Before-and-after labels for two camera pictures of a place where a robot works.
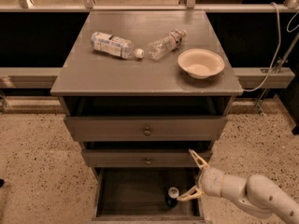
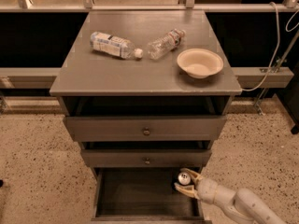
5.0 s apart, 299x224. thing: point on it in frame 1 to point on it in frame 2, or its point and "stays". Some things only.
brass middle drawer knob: (148, 161) stays
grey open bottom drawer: (136, 195) stays
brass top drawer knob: (147, 132) stays
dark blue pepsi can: (171, 198) to (182, 178)
